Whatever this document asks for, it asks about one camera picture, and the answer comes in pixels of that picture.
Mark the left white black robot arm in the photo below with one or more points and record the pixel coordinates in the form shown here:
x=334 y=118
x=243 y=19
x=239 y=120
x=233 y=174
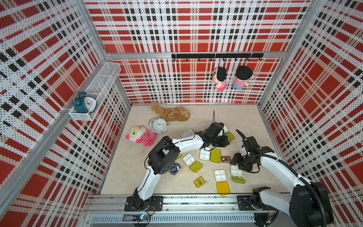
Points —
x=161 y=158

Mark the black hook rail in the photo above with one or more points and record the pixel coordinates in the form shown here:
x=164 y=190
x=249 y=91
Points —
x=218 y=56

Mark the silver alarm clock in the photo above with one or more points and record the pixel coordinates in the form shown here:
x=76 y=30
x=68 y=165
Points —
x=158 y=125

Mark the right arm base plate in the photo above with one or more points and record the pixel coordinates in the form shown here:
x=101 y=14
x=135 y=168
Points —
x=244 y=203

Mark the yellow pillbox open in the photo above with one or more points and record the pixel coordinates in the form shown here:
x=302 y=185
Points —
x=221 y=182

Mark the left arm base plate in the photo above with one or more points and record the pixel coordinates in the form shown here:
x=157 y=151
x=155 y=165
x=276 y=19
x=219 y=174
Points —
x=155 y=203

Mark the brown plush bear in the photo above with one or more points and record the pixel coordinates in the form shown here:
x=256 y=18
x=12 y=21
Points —
x=171 y=114

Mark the teal alarm clock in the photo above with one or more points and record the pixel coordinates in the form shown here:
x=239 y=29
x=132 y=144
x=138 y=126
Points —
x=83 y=103

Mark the round dark blue tin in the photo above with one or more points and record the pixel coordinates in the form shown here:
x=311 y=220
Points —
x=175 y=168

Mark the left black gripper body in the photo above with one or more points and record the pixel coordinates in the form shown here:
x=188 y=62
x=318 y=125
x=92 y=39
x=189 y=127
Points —
x=219 y=141

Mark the pink white plush toy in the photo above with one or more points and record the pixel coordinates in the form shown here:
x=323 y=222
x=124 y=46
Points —
x=141 y=135

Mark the green circuit board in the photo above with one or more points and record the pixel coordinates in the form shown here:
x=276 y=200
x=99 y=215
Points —
x=135 y=218

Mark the aluminium rail front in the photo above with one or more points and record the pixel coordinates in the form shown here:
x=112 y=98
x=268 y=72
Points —
x=174 y=203

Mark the small brown pill case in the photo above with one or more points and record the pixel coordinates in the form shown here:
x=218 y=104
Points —
x=226 y=159

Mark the white wire shelf basket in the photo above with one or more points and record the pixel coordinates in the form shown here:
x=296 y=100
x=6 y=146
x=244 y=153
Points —
x=98 y=86

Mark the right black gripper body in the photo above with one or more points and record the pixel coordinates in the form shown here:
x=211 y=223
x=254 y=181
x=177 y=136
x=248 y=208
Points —
x=244 y=162

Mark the doll with pink striped shirt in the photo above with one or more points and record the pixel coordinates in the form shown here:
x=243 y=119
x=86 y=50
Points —
x=219 y=78

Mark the doll with black hat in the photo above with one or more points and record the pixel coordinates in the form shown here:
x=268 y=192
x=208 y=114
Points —
x=243 y=74

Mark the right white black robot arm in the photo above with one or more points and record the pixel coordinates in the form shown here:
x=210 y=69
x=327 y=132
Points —
x=307 y=203

